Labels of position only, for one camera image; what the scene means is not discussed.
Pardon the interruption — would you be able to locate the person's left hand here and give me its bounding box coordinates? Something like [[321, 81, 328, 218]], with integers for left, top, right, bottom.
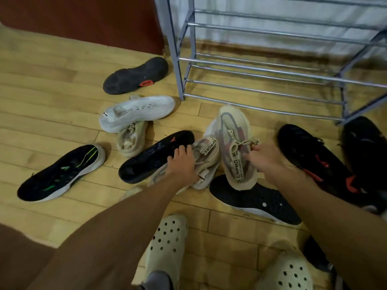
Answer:
[[166, 144, 199, 187]]

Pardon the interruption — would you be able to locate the person's right hand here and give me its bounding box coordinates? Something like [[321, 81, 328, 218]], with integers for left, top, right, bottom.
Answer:
[[243, 143, 287, 180]]

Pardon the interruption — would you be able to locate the beige knit sneaker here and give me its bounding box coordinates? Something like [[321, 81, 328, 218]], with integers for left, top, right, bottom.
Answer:
[[116, 120, 149, 158], [148, 137, 222, 194]]

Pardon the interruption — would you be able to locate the beige sneaker with red pattern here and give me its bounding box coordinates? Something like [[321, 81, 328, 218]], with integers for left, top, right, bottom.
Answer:
[[204, 105, 261, 191]]

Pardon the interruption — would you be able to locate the person's left forearm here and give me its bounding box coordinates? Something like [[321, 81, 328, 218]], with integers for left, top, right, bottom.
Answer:
[[27, 176, 198, 290]]

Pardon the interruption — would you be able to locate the person's right forearm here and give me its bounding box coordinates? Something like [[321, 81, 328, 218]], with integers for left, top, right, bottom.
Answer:
[[264, 165, 387, 290]]

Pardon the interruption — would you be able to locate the black sneaker with red mark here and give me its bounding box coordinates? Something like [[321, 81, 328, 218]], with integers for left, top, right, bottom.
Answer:
[[118, 130, 195, 185]]

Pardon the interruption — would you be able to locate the black mesh sneaker white sole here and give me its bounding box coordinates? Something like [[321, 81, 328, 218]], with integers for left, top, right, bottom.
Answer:
[[209, 174, 303, 226]]

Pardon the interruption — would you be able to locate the black sneaker with red accents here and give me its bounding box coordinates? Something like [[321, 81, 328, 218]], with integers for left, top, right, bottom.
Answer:
[[341, 116, 387, 197], [277, 124, 382, 215]]

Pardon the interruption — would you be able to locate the black shoe with red sole mark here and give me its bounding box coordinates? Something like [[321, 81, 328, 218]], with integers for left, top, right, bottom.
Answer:
[[102, 57, 169, 95]]

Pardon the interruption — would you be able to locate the grey metal shoe rack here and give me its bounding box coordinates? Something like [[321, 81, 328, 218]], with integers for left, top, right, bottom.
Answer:
[[154, 0, 387, 126]]

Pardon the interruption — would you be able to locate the cream perforated clog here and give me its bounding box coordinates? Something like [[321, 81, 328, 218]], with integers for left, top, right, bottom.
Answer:
[[253, 250, 314, 290], [145, 214, 189, 290]]

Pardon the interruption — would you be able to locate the dark shoe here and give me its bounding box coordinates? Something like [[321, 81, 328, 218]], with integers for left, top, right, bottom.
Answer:
[[302, 235, 343, 290]]

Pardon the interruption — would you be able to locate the black sneaker with green stripes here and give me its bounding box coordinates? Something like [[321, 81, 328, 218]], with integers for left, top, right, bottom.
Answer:
[[17, 144, 106, 203]]

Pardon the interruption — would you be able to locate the grey sock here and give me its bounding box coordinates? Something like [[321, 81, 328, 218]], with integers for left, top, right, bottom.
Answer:
[[140, 270, 174, 290]]

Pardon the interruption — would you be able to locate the white curtain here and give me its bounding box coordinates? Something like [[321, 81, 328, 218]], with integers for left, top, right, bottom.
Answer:
[[165, 0, 387, 58]]

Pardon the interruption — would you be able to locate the reddish brown wooden cabinet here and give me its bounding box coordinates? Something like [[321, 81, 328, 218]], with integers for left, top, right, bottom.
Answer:
[[0, 0, 165, 56]]

